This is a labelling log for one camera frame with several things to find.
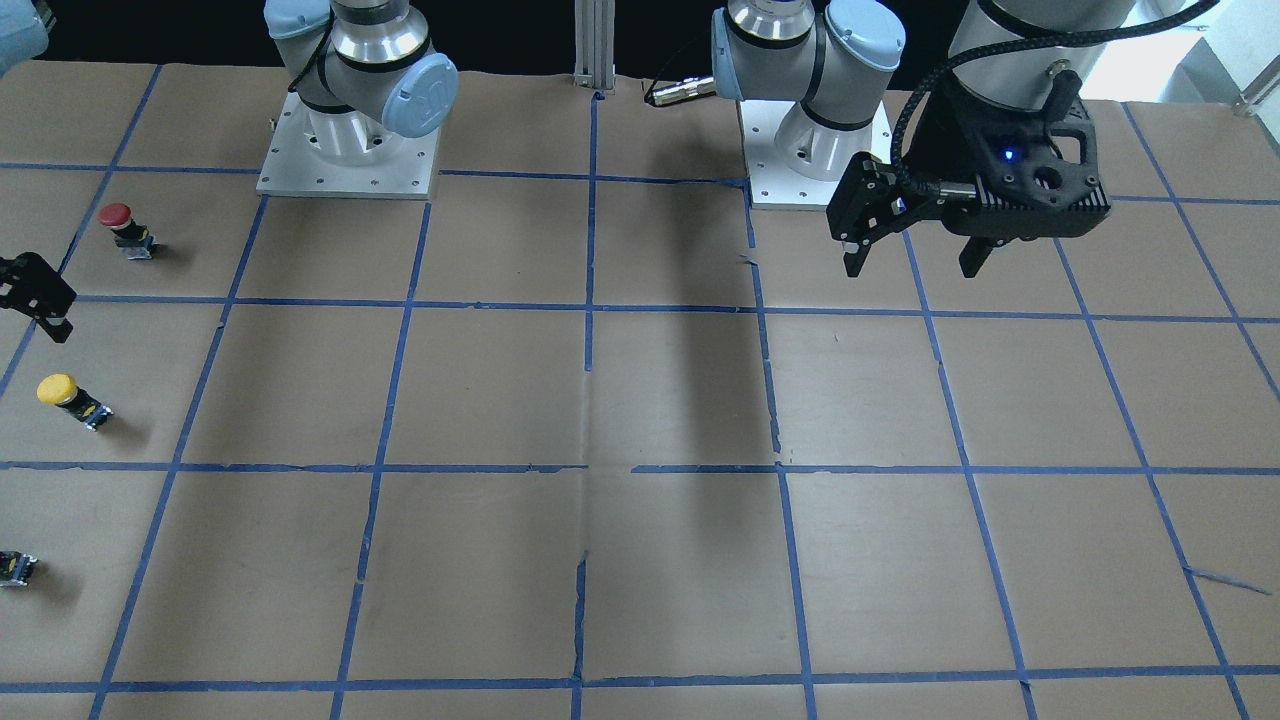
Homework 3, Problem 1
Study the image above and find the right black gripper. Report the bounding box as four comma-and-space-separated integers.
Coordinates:
1, 252, 77, 345

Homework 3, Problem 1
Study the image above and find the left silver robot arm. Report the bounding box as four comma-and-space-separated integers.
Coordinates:
710, 1, 1132, 278

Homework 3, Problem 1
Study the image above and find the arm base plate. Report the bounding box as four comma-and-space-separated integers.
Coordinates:
256, 86, 448, 201
739, 100, 891, 211

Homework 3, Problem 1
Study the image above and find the aluminium frame post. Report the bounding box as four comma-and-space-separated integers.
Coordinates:
572, 0, 617, 94

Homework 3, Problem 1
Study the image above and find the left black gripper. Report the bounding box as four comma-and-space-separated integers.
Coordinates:
826, 90, 997, 279

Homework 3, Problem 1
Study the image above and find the red push button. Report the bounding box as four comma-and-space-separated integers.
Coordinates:
97, 202, 155, 261

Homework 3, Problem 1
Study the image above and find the yellow push button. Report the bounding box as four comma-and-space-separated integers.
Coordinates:
36, 373, 114, 432

